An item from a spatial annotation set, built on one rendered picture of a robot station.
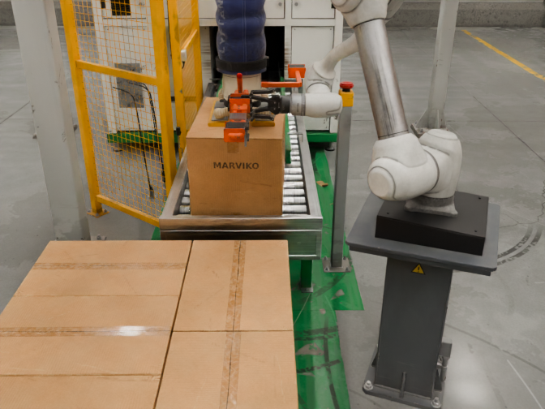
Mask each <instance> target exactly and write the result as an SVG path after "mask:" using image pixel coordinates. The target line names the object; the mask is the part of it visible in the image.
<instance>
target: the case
mask: <svg viewBox="0 0 545 409"><path fill-rule="evenodd" d="M218 98H219V97H206V98H205V100H204V103H203V105H202V106H201V108H200V111H199V113H198V114H197V116H196V118H195V121H194V122H193V124H192V126H191V129H190V131H189V132H188V133H187V136H186V146H187V169H188V180H189V192H190V205H191V216H197V215H282V210H283V193H284V176H285V114H277V115H276V116H275V127H253V126H252V122H251V121H250V122H249V130H248V133H249V134H250V136H249V141H247V146H246V147H245V146H244V142H224V128H225V127H209V126H208V120H209V117H210V114H211V110H212V105H213V102H214V101H219V99H218Z"/></svg>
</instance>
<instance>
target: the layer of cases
mask: <svg viewBox="0 0 545 409"><path fill-rule="evenodd" d="M0 409H298V387H297V375H296V363H295V350H294V326H293V313H292V301H291V288H290V264H289V252H288V241H287V240H194V241H193V244H192V240H123V241H49V243H48V245H47V246H46V248H45V250H44V251H43V252H42V253H41V255H40V257H39V258H38V260H37V261H36V263H35V265H34V266H33V267H32V268H31V270H30V271H29V273H28V275H27V276H26V278H25V279H24V280H23V282H22V283H21V285H20V286H19V288H18V290H17V291H16V292H15V294H14V296H13V297H12V298H11V300H10V302H9V303H8V305H7V306H6V307H5V309H4V310H3V312H2V314H1V315H0Z"/></svg>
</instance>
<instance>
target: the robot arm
mask: <svg viewBox="0 0 545 409"><path fill-rule="evenodd" d="M404 1H405V0H331V3H332V4H333V5H334V7H335V8H336V9H337V10H338V11H340V12H341V13H342V15H343V17H344V18H345V20H346V22H347V24H348V25H349V26H350V27H351V28H353V29H354V34H353V35H352V36H351V37H350V38H348V39H347V40H345V41H343V42H342V43H341V44H340V45H338V46H336V47H335V48H333V49H332V50H330V51H329V52H328V53H327V54H326V56H325V57H324V58H323V59H322V60H321V61H318V62H313V63H311V64H310V65H309V66H308V67H307V69H306V72H305V76H304V85H305V90H306V93H305V94H304V93H292V94H291V96H290V95H278V94H276V92H275V88H270V89H261V90H251V92H250V94H249V95H241V96H240V97H232V99H253V100H257V101H265V102H267V103H268V106H265V107H261V108H256V109H252V110H255V112H256V113H259V112H264V111H270V112H272V113H273V114H270V115H269V114H255V118H264V119H270V120H272V121H274V118H275V116H276V115H277V114H289V113H291V115H292V116H308V117H311V118H330V117H334V116H338V115H339V114H340V112H341V110H342V97H341V96H340V95H338V94H336V93H331V91H330V88H331V87H332V86H333V81H334V78H335V75H336V72H335V71H334V68H335V66H336V65H337V63H338V62H339V61H340V60H342V59H343V58H346V57H348V56H350V55H351V54H354V53H356V52H359V55H360V59H361V63H362V67H363V74H364V77H365V81H366V85H367V91H368V95H369V99H370V103H371V109H372V113H373V117H374V121H375V128H376V131H377V135H378V139H379V140H377V141H376V142H375V144H374V146H373V148H372V159H371V164H370V166H369V169H368V173H367V182H368V185H369V188H370V189H371V191H372V193H373V194H374V195H375V196H377V197H379V198H380V199H382V200H388V201H403V200H406V204H405V208H404V210H405V211H409V212H420V213H432V214H438V215H444V216H448V217H457V211H456V210H455V206H454V202H453V200H454V192H455V189H456V186H457V181H458V178H459V174H460V170H461V160H462V150H461V143H460V140H459V139H458V138H457V136H456V135H455V134H454V133H452V132H450V131H445V130H440V129H432V130H430V131H427V132H426V133H424V134H423V135H422V136H421V137H420V139H418V138H417V137H416V136H415V135H413V134H412V133H409V130H408V127H407V122H406V116H405V112H404V108H403V105H402V100H401V94H400V89H399V86H398V82H397V75H396V71H395V67H394V63H393V56H392V53H391V49H390V45H389V41H388V34H387V30H386V27H385V24H386V23H387V22H388V21H389V20H390V19H391V18H392V17H393V15H394V14H395V13H396V12H397V10H398V9H399V8H400V6H401V4H402V3H403V2H404ZM269 93H271V94H273V96H271V97H270V98H269V97H261V96H256V95H253V94H269Z"/></svg>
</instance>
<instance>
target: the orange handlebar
mask: <svg viewBox="0 0 545 409"><path fill-rule="evenodd" d="M295 78H296V82H261V87H262V88H298V87H302V80H301V76H300V73H299V71H296V72H295ZM237 110H241V111H242V112H237ZM231 113H247V104H242V105H237V104H233V105H232V106H231ZM228 137H229V138H230V139H232V140H240V139H242V138H243V137H244V134H243V133H229V134H228Z"/></svg>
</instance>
